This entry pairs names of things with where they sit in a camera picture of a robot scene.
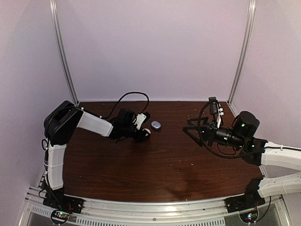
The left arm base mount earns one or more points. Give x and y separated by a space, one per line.
63 211

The aluminium frame post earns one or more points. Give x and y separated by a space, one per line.
251 12
61 50

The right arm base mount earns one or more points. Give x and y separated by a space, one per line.
246 205

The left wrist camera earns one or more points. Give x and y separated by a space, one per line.
141 119

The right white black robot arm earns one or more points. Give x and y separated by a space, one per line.
238 142

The purple earbud charging case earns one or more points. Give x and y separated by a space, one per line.
156 125

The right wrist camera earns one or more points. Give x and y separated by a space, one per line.
216 111

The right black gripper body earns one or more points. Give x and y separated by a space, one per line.
211 135

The right aluminium frame post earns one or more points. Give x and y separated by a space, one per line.
251 12

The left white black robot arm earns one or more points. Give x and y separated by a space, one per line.
61 124

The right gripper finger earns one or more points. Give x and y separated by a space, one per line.
194 121
188 131

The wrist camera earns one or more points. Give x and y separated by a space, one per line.
216 111
141 119

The left aluminium frame post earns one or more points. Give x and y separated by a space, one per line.
61 50

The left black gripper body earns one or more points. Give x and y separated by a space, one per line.
138 138

